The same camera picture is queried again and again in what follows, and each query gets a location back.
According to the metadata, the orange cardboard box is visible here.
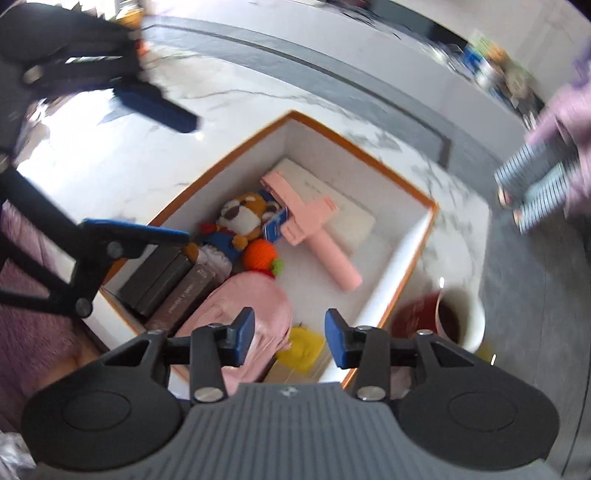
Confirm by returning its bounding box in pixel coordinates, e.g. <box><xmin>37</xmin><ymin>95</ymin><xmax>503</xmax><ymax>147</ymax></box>
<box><xmin>99</xmin><ymin>109</ymin><xmax>440</xmax><ymax>389</ymax></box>

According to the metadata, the pink cloth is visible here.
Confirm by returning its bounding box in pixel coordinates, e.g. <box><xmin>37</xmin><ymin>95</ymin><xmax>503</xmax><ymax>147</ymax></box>
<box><xmin>174</xmin><ymin>270</ymin><xmax>295</xmax><ymax>396</ymax></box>

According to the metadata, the person right hand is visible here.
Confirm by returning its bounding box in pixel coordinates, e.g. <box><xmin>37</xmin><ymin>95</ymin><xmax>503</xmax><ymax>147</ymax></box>
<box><xmin>522</xmin><ymin>48</ymin><xmax>590</xmax><ymax>216</ymax></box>

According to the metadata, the red panda plush toy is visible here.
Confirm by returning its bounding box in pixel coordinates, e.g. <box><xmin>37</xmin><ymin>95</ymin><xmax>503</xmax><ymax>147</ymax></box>
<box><xmin>183</xmin><ymin>190</ymin><xmax>281</xmax><ymax>284</ymax></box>

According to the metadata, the yellow tape measure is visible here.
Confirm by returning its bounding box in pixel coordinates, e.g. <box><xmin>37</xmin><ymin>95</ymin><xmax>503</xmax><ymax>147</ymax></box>
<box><xmin>276</xmin><ymin>326</ymin><xmax>325</xmax><ymax>374</ymax></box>

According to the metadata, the tan wooden box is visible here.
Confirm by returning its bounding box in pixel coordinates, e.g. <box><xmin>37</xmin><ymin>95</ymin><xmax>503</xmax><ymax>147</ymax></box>
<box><xmin>263</xmin><ymin>357</ymin><xmax>329</xmax><ymax>384</ymax></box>

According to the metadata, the orange crochet ball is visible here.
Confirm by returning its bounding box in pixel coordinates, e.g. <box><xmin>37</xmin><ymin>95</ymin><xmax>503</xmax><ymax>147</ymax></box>
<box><xmin>242</xmin><ymin>238</ymin><xmax>283</xmax><ymax>278</ymax></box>

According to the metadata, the pink phone holder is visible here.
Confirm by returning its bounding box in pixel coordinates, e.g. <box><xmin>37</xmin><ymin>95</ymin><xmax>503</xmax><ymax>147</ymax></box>
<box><xmin>260</xmin><ymin>171</ymin><xmax>363</xmax><ymax>292</ymax></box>

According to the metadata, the brown photo box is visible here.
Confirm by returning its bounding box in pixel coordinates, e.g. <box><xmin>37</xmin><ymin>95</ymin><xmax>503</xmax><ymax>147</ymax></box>
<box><xmin>145</xmin><ymin>263</ymin><xmax>217</xmax><ymax>335</ymax></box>

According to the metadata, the black small box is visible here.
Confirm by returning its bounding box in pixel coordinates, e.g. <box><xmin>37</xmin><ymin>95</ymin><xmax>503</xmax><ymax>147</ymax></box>
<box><xmin>118</xmin><ymin>246</ymin><xmax>193</xmax><ymax>322</ymax></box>

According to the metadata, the red mug wooden handle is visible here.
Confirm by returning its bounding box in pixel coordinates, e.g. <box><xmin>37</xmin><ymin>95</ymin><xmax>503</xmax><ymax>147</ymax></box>
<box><xmin>388</xmin><ymin>277</ymin><xmax>486</xmax><ymax>353</ymax></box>

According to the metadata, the white glasses case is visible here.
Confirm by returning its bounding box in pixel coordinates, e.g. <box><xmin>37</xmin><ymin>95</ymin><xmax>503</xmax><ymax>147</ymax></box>
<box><xmin>272</xmin><ymin>157</ymin><xmax>378</xmax><ymax>257</ymax></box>

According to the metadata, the purple fluffy blanket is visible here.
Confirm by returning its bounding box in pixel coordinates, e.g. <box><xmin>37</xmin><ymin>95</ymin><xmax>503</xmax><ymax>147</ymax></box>
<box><xmin>1</xmin><ymin>203</ymin><xmax>100</xmax><ymax>432</ymax></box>

